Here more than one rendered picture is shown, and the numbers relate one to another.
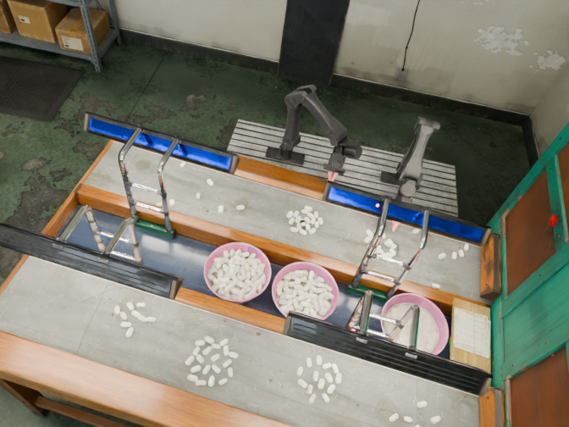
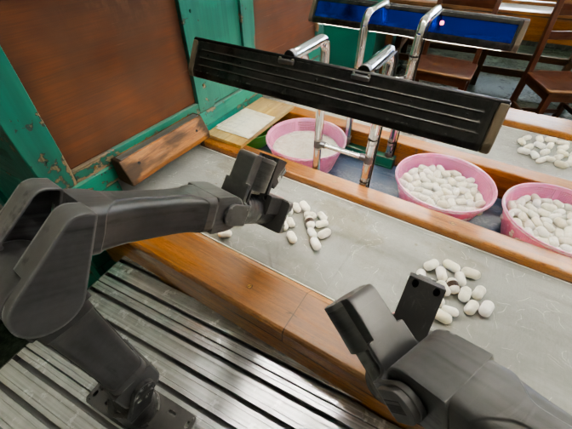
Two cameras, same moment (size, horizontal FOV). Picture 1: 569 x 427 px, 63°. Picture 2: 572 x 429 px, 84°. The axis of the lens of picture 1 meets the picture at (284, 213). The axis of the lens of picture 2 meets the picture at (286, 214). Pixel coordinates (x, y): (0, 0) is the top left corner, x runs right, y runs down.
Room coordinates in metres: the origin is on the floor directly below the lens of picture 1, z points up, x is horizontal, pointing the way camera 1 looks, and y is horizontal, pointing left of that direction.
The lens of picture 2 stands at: (1.72, -0.24, 1.31)
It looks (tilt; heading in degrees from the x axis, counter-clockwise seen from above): 44 degrees down; 205
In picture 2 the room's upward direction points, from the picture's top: straight up
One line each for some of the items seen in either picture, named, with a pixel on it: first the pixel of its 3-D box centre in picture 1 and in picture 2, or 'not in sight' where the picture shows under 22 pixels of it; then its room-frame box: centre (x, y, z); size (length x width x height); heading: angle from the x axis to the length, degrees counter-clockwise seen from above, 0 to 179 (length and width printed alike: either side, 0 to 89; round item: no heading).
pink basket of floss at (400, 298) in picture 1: (411, 329); (306, 149); (0.84, -0.58, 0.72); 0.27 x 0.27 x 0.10
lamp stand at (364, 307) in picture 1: (372, 346); (386, 88); (0.66, -0.38, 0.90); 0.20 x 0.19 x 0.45; 83
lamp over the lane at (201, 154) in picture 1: (161, 140); not in sight; (1.25, 0.52, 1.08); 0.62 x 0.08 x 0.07; 83
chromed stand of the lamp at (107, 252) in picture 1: (107, 263); not in sight; (0.77, 0.58, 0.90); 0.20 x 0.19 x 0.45; 83
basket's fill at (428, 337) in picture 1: (410, 329); (305, 151); (0.84, -0.58, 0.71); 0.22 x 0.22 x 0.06
